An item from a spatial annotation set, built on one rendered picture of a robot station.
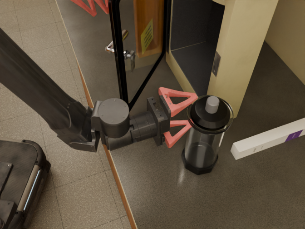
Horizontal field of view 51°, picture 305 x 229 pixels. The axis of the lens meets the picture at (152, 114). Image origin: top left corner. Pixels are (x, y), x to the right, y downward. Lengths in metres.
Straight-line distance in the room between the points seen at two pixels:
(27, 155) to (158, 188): 1.10
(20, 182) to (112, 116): 1.26
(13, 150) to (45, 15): 1.55
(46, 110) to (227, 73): 0.46
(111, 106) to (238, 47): 0.35
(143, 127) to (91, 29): 0.75
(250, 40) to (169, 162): 0.40
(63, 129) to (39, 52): 2.15
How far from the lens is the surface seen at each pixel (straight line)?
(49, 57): 2.69
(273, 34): 1.34
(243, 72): 0.88
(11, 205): 1.72
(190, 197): 0.89
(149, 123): 0.66
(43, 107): 0.59
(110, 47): 0.84
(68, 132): 0.64
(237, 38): 0.77
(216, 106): 0.72
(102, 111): 0.59
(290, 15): 1.25
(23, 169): 1.84
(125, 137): 0.65
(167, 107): 0.62
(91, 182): 1.97
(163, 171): 0.92
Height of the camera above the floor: 1.76
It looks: 54 degrees down
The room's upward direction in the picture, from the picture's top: straight up
